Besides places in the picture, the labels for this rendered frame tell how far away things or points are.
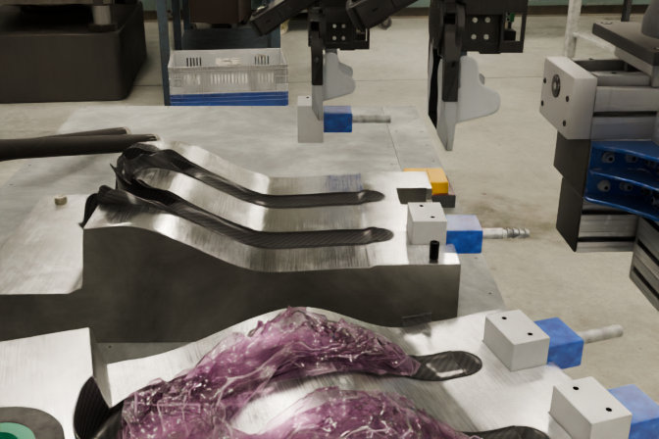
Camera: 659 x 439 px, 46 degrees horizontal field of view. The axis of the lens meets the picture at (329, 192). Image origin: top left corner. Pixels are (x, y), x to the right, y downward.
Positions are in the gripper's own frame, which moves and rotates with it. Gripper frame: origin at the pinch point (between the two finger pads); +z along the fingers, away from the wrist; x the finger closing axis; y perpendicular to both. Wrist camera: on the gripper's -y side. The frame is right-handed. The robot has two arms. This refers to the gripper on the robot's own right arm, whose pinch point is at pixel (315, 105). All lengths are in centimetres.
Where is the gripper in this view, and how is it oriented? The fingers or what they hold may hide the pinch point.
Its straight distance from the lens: 109.1
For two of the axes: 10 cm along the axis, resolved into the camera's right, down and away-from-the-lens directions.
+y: 10.0, -0.1, 0.2
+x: -0.2, -3.8, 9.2
